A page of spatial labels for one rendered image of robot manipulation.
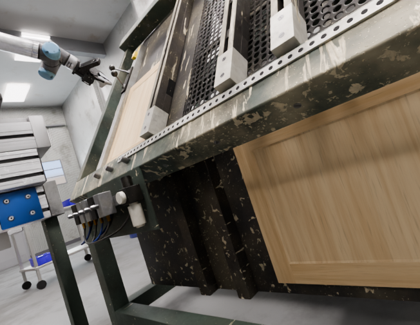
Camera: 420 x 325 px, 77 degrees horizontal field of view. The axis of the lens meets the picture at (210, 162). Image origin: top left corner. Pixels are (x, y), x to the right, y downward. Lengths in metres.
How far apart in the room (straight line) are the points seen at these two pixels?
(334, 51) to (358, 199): 0.43
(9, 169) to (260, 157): 0.71
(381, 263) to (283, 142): 0.43
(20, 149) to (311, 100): 0.71
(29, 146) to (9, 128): 0.06
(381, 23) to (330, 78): 0.11
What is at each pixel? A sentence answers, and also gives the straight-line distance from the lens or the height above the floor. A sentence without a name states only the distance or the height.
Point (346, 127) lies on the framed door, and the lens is 0.82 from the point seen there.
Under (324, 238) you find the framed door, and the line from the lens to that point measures 0.92.
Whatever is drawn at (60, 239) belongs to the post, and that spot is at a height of 0.63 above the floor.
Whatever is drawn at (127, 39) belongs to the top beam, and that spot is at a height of 1.84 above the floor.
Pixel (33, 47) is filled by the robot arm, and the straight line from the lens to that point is 1.54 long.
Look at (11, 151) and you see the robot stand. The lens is 0.81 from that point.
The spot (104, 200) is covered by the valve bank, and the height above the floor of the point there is 0.73.
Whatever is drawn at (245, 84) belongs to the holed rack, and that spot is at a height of 0.88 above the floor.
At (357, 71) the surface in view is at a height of 0.79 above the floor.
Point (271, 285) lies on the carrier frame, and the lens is 1.12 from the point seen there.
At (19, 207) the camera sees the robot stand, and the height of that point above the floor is 0.77.
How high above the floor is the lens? 0.69
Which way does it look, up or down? 3 degrees up
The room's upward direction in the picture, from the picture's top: 18 degrees counter-clockwise
